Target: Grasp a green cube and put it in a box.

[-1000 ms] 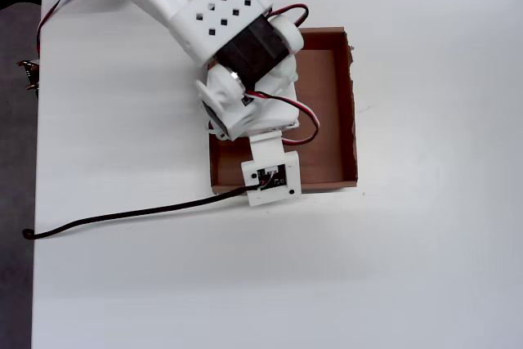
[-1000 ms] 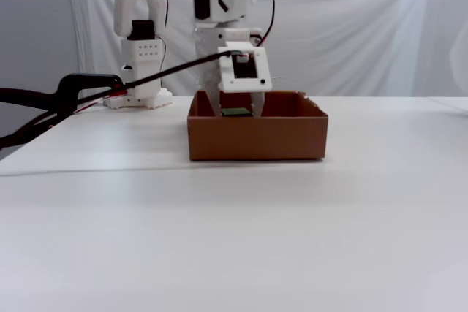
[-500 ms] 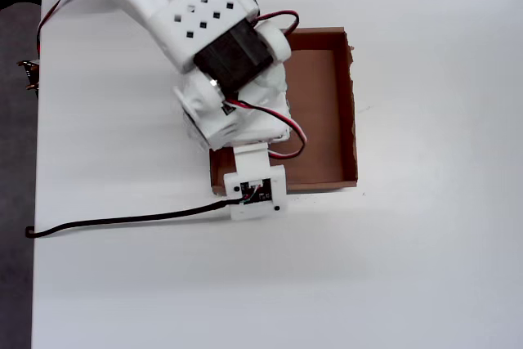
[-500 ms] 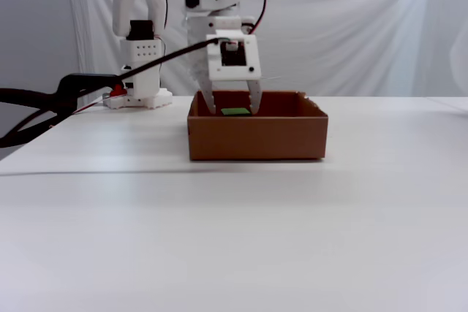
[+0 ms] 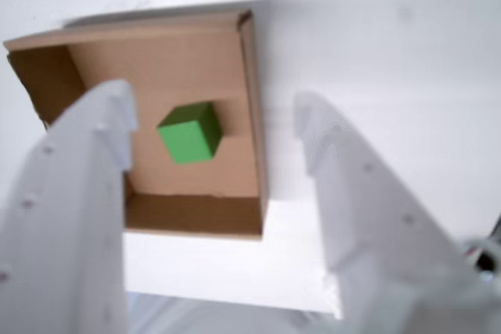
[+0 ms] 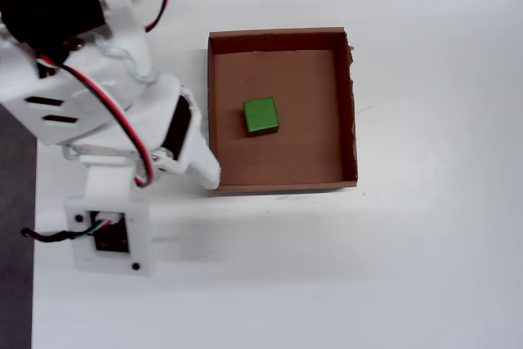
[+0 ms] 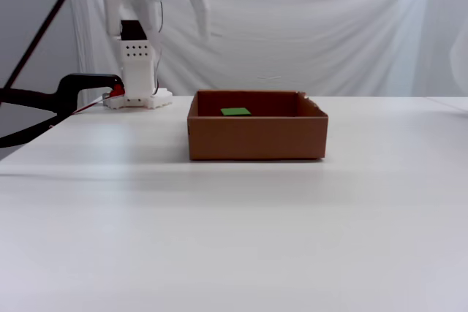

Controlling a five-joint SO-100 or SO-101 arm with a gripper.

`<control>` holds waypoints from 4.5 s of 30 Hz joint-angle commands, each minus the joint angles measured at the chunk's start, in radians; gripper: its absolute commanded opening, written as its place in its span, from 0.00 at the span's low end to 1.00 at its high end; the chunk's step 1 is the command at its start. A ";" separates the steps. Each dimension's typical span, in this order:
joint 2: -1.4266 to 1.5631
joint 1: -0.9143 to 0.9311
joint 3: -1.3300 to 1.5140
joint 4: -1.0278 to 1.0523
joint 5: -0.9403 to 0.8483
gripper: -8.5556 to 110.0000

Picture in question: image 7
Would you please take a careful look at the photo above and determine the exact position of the green cube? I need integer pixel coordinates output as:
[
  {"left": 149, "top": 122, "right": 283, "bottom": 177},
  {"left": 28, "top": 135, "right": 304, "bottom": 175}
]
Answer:
[{"left": 219, "top": 107, "right": 253, "bottom": 117}]

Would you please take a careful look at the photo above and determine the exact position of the brown cardboard box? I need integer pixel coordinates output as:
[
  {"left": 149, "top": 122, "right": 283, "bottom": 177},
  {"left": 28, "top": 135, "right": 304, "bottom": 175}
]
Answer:
[{"left": 186, "top": 89, "right": 329, "bottom": 161}]

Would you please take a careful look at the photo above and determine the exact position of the black clamp with red tip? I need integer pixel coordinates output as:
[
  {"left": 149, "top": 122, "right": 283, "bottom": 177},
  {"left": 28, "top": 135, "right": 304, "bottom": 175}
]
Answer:
[{"left": 0, "top": 73, "right": 127, "bottom": 148}]

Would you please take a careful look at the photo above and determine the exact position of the white cloth backdrop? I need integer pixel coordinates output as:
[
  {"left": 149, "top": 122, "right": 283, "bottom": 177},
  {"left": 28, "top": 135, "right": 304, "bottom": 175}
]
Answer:
[{"left": 60, "top": 0, "right": 468, "bottom": 98}]

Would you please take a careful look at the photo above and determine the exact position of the black camera cable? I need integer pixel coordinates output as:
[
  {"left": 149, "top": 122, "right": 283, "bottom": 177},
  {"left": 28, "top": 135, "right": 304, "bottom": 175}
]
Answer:
[{"left": 0, "top": 0, "right": 94, "bottom": 90}]

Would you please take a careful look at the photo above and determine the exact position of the red white wire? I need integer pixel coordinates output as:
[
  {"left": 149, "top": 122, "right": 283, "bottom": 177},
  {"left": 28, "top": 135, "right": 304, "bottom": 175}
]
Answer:
[{"left": 72, "top": 95, "right": 107, "bottom": 116}]

